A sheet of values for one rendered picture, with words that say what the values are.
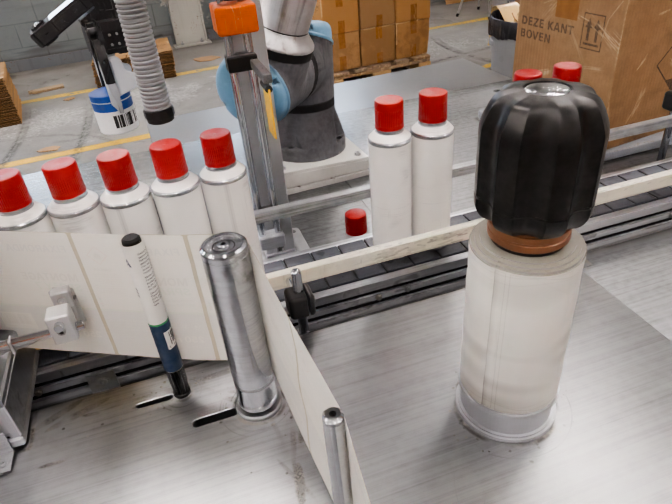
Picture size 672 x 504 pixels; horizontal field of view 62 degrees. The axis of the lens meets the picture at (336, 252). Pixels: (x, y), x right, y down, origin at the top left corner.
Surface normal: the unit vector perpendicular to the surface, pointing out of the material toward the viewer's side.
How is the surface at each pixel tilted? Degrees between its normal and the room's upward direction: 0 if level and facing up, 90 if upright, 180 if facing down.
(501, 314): 91
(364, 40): 89
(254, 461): 0
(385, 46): 90
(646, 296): 0
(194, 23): 90
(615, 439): 0
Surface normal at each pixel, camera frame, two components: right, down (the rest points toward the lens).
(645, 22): 0.44, 0.48
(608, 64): -0.89, 0.31
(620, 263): -0.07, -0.83
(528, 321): -0.15, 0.59
